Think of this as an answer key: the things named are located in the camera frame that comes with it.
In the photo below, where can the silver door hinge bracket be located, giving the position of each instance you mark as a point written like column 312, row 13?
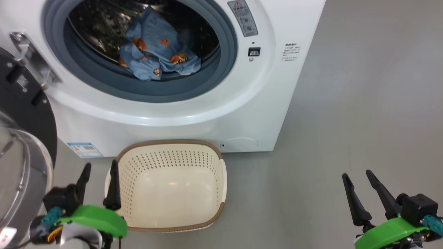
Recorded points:
column 34, row 57

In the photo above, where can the grey warning label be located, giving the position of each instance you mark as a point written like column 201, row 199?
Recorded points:
column 244, row 19

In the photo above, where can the green left camera bracket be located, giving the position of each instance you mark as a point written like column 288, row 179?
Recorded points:
column 97, row 218

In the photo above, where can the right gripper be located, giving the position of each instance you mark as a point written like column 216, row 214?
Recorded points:
column 366, row 230

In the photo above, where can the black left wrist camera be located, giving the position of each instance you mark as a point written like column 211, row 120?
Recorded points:
column 60, row 200

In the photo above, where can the cream perforated laundry basket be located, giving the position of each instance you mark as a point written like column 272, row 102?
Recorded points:
column 173, row 193

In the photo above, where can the blue energy label sticker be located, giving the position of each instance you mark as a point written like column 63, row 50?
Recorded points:
column 84, row 149

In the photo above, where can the white front-load washing machine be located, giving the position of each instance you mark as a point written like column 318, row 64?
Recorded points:
column 270, row 97

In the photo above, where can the green right camera bracket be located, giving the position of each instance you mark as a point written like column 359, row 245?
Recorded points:
column 391, row 231

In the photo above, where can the black glass washing machine door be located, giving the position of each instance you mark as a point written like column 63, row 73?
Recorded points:
column 20, row 103

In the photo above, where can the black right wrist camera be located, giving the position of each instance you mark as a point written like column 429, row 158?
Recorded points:
column 417, row 209

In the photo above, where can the teal right camera connector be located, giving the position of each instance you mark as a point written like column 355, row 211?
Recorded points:
column 434, row 224

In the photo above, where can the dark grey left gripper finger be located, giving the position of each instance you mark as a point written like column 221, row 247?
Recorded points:
column 83, row 186
column 113, row 197

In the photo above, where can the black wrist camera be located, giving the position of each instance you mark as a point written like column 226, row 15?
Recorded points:
column 60, row 200
column 417, row 209

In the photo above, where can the teal camera connector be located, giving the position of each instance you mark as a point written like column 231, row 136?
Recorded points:
column 434, row 224
column 51, row 216

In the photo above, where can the teal left camera connector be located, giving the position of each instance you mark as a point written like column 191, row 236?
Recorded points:
column 51, row 216

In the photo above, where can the green camera bracket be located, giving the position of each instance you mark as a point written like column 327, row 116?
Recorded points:
column 391, row 231
column 97, row 218

